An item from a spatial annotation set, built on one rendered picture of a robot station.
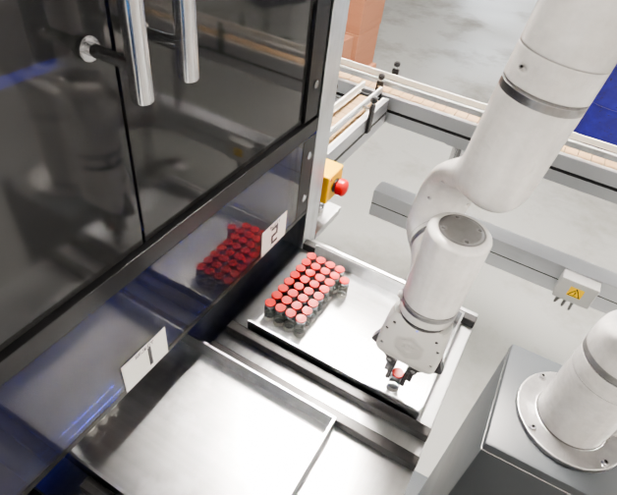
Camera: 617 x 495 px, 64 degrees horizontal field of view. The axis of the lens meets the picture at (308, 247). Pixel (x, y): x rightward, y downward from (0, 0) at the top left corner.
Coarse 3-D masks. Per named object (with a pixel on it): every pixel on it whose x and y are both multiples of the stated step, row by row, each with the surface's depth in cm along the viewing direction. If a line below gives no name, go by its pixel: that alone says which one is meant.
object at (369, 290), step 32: (352, 288) 105; (384, 288) 106; (320, 320) 98; (352, 320) 98; (384, 320) 99; (320, 352) 92; (352, 352) 93; (352, 384) 86; (384, 384) 88; (416, 384) 89; (416, 416) 82
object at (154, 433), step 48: (192, 336) 88; (144, 384) 84; (192, 384) 84; (240, 384) 85; (96, 432) 77; (144, 432) 78; (192, 432) 78; (240, 432) 79; (288, 432) 80; (144, 480) 72; (192, 480) 73; (240, 480) 74; (288, 480) 74
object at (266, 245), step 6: (282, 216) 94; (276, 222) 93; (282, 222) 95; (270, 228) 92; (282, 228) 97; (264, 234) 90; (270, 234) 93; (276, 234) 95; (282, 234) 98; (264, 240) 91; (270, 240) 94; (276, 240) 96; (264, 246) 92; (270, 246) 95; (264, 252) 94
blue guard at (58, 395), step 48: (240, 192) 76; (288, 192) 93; (192, 240) 69; (240, 240) 83; (144, 288) 64; (192, 288) 75; (96, 336) 59; (144, 336) 69; (48, 384) 55; (96, 384) 63; (0, 432) 52; (48, 432) 59; (0, 480) 55
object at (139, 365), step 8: (160, 336) 72; (152, 344) 71; (160, 344) 73; (144, 352) 70; (152, 352) 72; (160, 352) 74; (136, 360) 69; (144, 360) 71; (128, 368) 68; (136, 368) 70; (144, 368) 72; (128, 376) 69; (136, 376) 71; (128, 384) 70
